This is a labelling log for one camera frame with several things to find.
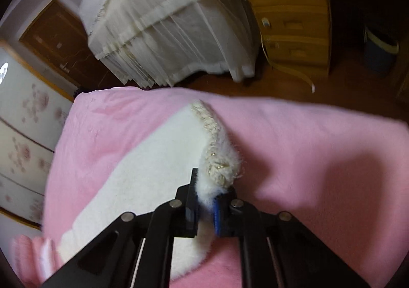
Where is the floral panel wardrobe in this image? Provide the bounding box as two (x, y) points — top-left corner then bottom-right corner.
(0, 41), (76, 230)

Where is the pink white striped cloth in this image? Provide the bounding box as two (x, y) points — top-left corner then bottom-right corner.
(9, 234), (64, 288)

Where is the white sheer curtain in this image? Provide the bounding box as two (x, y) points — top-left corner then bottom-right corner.
(78, 0), (259, 88)

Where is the white strap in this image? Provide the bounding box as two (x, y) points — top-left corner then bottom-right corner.
(260, 34), (317, 94)

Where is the pink blanket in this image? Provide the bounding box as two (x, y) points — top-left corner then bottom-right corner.
(41, 87), (409, 288)

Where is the white fluffy braided-trim garment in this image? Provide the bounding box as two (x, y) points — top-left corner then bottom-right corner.
(58, 100), (245, 283)

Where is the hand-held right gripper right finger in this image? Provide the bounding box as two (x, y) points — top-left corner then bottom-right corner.
(213, 188), (373, 288)

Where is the blue bin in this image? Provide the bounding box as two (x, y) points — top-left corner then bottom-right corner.
(362, 25), (400, 77)

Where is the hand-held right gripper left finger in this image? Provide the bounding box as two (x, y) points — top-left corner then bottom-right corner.
(41, 168), (199, 288)

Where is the brown wooden door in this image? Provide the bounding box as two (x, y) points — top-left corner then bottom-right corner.
(19, 0), (128, 91)

